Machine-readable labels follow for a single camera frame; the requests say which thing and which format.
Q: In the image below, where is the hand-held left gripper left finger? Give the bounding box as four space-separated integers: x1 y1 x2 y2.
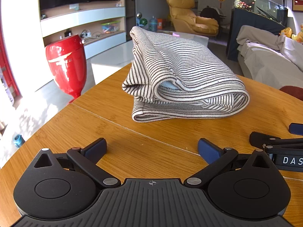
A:
30 138 122 188

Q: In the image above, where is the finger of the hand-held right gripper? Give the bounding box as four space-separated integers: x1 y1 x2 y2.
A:
249 131 303 148
289 123 303 135

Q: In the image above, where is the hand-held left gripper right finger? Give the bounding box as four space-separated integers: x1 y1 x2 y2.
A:
183 138 277 188

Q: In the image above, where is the striped long-sleeve shirt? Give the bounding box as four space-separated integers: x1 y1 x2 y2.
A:
122 26 251 123

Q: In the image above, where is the grey sofa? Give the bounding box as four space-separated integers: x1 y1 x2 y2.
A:
237 38 303 93

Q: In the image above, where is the small blue wheel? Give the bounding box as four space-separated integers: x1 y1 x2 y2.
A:
13 134 25 147

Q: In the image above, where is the red box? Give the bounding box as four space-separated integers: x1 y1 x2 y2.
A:
45 34 87 103

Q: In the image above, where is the small plush toy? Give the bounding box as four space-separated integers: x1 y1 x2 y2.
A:
292 24 303 43

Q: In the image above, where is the beige blanket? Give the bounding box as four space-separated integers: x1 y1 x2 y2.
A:
236 25 288 51

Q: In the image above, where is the clear plastic container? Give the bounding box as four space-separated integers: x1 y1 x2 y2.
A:
101 21 120 33

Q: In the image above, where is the glass fish tank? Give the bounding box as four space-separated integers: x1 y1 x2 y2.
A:
233 0 289 25

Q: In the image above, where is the white wooden television cabinet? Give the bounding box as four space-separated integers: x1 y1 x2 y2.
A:
39 0 127 59

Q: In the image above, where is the blue water bottle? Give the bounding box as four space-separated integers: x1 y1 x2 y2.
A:
149 16 158 32

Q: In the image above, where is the black chair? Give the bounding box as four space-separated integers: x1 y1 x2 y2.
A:
200 7 226 26

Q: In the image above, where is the yellow armchair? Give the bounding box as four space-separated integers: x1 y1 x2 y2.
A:
166 0 219 37

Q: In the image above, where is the power strip with cables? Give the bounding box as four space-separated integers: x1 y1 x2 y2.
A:
79 30 101 39

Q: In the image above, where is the red frame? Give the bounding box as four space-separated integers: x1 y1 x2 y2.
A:
0 26 20 102

